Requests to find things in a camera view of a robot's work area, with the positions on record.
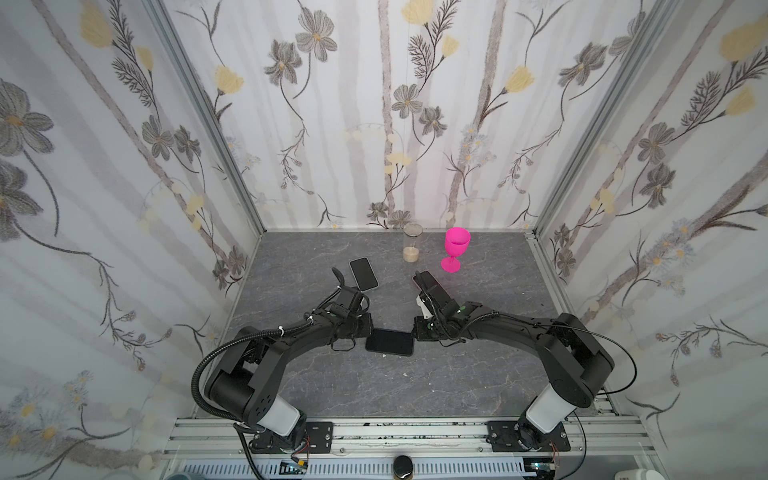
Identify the black phone case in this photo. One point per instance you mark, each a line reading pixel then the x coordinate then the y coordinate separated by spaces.
pixel 390 343

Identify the light blue phone case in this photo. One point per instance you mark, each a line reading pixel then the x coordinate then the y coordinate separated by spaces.
pixel 363 275

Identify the black round knob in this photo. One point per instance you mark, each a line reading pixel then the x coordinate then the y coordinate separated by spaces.
pixel 403 468

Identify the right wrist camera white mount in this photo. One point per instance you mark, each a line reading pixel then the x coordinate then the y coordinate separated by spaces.
pixel 426 313

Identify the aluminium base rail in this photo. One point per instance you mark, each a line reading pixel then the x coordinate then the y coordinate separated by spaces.
pixel 589 447

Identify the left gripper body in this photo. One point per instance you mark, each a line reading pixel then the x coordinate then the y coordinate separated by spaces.
pixel 358 326

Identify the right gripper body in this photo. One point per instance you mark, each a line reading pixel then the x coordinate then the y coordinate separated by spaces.
pixel 437 305

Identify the pink plastic goblet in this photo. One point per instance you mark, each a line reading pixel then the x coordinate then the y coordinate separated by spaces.
pixel 457 240

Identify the clear jar with grains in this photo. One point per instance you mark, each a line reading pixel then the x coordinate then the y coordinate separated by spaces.
pixel 411 250

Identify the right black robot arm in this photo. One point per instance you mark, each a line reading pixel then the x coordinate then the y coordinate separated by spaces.
pixel 575 362

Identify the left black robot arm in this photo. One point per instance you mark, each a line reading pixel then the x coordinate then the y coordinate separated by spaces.
pixel 240 380

